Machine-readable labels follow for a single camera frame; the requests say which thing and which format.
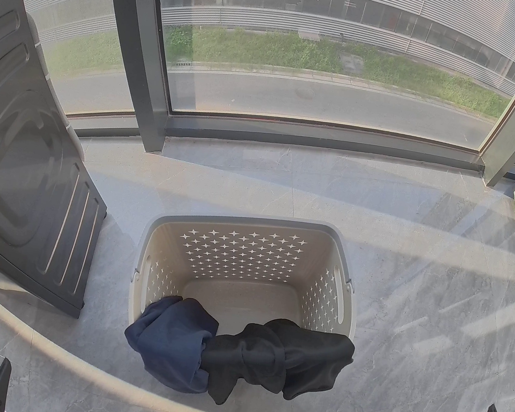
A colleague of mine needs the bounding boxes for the cream laundry basket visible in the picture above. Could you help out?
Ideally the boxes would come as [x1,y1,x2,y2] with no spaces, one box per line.
[124,197,363,361]

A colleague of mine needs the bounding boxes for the dark blue garment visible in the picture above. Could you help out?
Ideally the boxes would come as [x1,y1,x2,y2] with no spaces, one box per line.
[117,290,224,397]

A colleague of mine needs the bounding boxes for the grey washing machine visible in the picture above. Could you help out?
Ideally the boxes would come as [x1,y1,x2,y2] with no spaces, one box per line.
[0,0,138,322]

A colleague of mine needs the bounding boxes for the window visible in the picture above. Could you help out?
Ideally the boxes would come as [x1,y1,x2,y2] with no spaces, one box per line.
[0,0,515,205]

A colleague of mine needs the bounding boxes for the black garment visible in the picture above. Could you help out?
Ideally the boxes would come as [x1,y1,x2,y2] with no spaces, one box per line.
[194,308,359,412]

